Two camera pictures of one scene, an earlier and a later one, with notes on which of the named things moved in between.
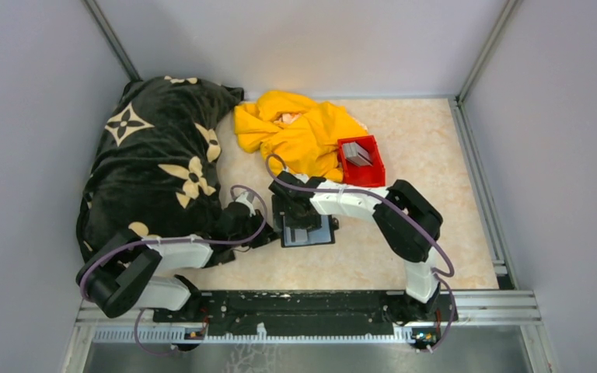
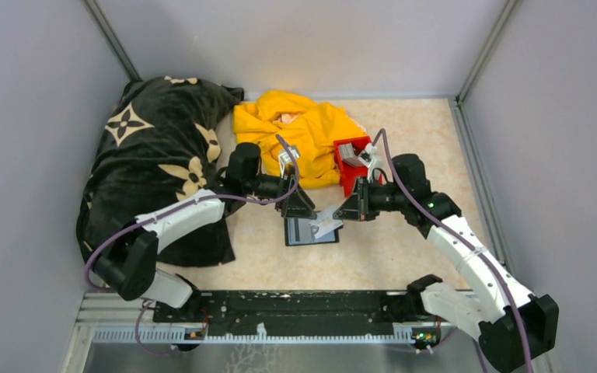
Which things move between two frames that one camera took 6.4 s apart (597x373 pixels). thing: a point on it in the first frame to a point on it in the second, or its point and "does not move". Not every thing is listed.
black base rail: [301, 313] does not move
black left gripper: [265, 235] to [298, 206]
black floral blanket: [154, 163] does not move
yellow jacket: [303, 134] does not move
